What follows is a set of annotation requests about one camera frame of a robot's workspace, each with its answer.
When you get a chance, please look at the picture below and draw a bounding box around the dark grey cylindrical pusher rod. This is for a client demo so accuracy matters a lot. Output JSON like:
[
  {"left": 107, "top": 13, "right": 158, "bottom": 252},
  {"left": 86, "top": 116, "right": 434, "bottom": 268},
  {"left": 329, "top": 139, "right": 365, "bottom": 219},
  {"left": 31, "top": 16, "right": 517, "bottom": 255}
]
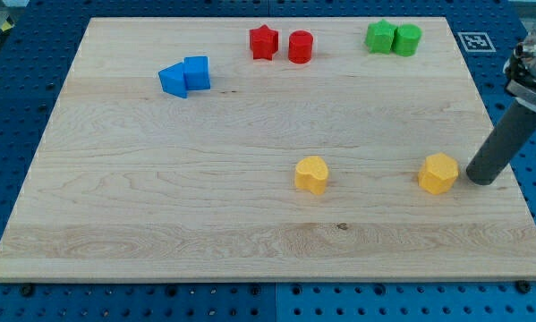
[{"left": 466, "top": 99, "right": 536, "bottom": 185}]

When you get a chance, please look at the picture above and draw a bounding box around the yellow hexagon block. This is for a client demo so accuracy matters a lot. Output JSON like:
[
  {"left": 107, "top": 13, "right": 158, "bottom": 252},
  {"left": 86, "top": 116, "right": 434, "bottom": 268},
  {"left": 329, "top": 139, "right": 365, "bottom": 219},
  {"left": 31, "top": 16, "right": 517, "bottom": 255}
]
[{"left": 417, "top": 152, "right": 459, "bottom": 195}]

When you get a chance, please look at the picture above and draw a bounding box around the yellow heart block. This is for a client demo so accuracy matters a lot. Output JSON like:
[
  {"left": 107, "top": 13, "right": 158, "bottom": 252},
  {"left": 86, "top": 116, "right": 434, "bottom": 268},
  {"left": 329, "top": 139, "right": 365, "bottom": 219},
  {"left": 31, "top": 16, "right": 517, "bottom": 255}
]
[{"left": 294, "top": 156, "right": 329, "bottom": 195}]

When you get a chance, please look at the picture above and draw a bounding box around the white fiducial marker tag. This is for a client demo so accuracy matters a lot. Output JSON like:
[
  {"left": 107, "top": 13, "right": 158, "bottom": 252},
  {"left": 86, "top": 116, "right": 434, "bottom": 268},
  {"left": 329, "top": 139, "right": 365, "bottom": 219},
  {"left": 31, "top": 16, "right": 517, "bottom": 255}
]
[{"left": 458, "top": 31, "right": 496, "bottom": 53}]

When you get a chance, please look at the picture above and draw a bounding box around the green cylinder block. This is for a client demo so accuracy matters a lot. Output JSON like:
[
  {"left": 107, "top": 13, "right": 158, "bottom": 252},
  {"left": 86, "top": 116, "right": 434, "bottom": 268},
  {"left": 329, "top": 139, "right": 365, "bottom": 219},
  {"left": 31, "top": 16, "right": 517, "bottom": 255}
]
[{"left": 391, "top": 23, "right": 422, "bottom": 56}]

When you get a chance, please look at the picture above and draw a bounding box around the green star block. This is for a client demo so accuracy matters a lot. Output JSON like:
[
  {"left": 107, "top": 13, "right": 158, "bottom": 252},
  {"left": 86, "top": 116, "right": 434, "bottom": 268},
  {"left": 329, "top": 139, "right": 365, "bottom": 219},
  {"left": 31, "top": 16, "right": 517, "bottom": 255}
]
[{"left": 364, "top": 20, "right": 397, "bottom": 54}]

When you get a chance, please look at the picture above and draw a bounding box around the red cylinder block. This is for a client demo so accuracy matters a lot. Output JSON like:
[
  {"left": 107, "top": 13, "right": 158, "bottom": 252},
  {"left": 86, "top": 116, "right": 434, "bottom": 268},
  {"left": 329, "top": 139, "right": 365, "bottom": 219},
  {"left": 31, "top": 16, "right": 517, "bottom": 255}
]
[{"left": 288, "top": 30, "right": 313, "bottom": 64}]

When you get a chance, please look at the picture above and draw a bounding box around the light wooden board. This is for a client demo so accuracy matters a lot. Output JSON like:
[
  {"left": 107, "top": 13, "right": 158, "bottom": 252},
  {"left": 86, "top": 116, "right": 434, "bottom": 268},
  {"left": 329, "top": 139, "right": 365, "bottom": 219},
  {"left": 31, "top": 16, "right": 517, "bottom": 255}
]
[{"left": 0, "top": 17, "right": 536, "bottom": 284}]

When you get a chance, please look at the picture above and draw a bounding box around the red star block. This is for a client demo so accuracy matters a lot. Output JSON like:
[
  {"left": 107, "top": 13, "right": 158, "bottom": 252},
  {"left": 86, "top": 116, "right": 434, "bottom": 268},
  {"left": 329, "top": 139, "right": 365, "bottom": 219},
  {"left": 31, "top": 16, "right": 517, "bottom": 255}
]
[{"left": 249, "top": 24, "right": 279, "bottom": 61}]

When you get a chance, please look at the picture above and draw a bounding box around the blue cube block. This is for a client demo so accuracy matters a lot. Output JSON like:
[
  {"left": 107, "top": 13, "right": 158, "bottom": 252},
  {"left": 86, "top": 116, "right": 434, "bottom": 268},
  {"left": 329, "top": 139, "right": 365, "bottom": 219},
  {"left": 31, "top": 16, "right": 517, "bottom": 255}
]
[{"left": 183, "top": 56, "right": 211, "bottom": 90}]

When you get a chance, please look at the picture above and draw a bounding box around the blue triangle block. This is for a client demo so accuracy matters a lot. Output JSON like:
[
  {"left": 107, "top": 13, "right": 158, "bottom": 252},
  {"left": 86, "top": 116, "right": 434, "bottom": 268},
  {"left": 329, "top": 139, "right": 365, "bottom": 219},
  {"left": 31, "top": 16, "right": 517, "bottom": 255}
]
[{"left": 158, "top": 63, "right": 188, "bottom": 98}]

